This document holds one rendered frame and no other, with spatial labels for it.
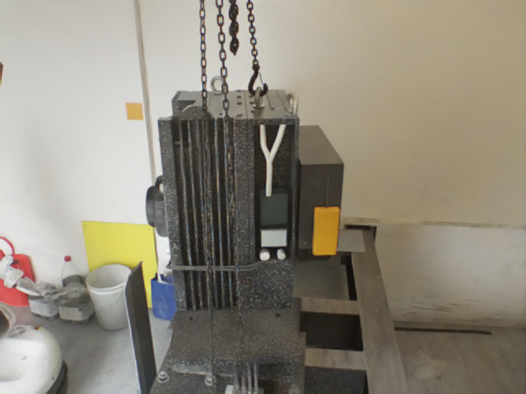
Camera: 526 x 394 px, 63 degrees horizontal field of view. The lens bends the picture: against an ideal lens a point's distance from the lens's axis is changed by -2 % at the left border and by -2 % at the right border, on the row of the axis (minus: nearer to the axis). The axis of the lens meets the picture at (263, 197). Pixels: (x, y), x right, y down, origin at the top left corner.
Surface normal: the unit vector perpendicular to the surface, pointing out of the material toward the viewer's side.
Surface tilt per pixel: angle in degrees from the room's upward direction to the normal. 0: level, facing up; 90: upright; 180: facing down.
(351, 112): 90
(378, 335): 0
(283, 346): 0
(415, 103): 90
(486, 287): 90
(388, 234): 90
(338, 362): 0
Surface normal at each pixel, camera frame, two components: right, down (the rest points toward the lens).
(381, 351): 0.00, -0.91
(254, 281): 0.06, 0.40
